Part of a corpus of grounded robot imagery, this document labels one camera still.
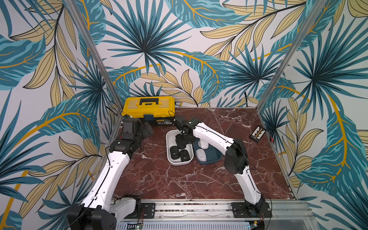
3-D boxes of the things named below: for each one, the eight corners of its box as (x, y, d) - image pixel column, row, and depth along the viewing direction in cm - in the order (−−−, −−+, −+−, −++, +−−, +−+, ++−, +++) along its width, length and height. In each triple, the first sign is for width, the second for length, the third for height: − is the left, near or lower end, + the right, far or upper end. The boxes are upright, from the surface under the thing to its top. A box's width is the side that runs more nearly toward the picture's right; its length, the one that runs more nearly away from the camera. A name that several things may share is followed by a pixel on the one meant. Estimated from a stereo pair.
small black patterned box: (248, 137, 105) (249, 135, 104) (257, 127, 111) (258, 125, 110) (257, 143, 102) (258, 141, 101) (265, 132, 108) (267, 130, 107)
